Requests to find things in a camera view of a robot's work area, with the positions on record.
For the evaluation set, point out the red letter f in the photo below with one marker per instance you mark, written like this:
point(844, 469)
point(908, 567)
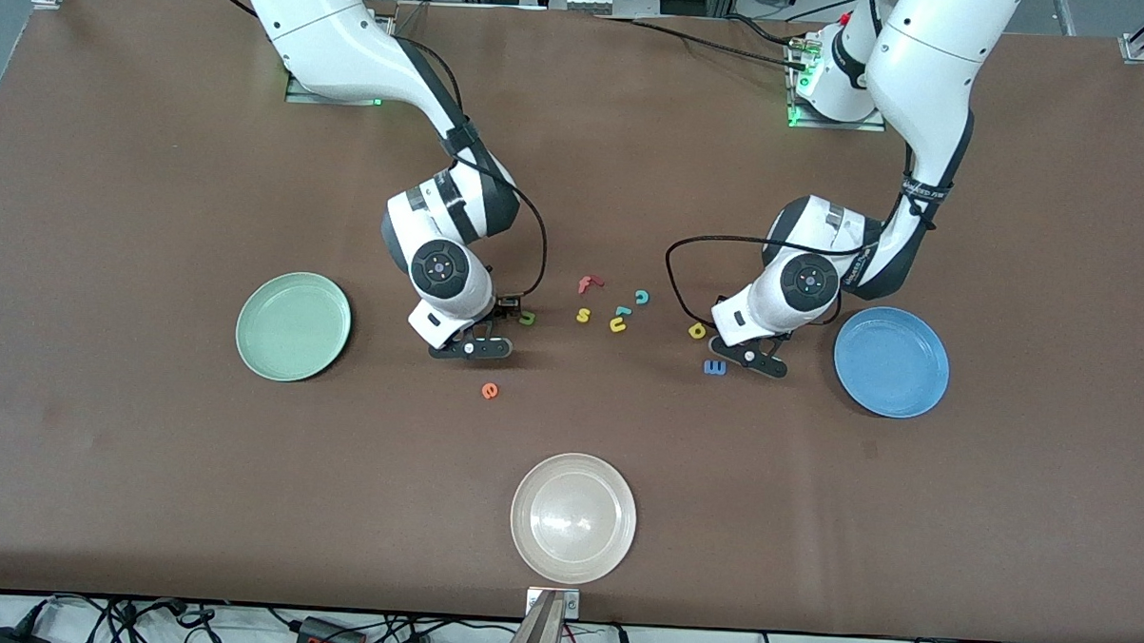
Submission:
point(587, 285)

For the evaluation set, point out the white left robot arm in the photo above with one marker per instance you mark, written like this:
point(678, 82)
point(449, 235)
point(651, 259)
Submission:
point(923, 67)

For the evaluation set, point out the metal camera mount pole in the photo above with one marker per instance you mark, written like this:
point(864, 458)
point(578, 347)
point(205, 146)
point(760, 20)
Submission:
point(542, 635)

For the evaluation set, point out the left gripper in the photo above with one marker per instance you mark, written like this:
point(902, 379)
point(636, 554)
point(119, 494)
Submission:
point(721, 298)

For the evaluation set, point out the black red power strip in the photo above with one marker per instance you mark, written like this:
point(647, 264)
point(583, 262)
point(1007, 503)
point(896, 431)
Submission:
point(328, 634)

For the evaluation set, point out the blue letter m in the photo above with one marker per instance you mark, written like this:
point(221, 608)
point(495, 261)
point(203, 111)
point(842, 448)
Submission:
point(713, 368)

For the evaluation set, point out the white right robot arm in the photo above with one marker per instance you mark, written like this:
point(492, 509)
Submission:
point(334, 47)

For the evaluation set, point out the green plate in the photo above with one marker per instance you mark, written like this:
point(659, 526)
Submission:
point(293, 327)

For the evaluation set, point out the beige plate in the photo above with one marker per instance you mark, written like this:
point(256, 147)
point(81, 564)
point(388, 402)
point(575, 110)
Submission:
point(574, 519)

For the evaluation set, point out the blue plate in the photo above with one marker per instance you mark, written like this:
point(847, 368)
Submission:
point(891, 362)

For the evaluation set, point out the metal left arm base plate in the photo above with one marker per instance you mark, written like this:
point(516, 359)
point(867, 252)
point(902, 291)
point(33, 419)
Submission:
point(874, 126)

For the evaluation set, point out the yellow letter a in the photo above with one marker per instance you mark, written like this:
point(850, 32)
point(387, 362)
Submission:
point(696, 331)

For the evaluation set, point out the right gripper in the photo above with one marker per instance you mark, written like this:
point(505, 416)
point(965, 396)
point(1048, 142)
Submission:
point(507, 306)

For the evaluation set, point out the yellow letter u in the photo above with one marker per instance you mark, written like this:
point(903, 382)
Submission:
point(617, 327)

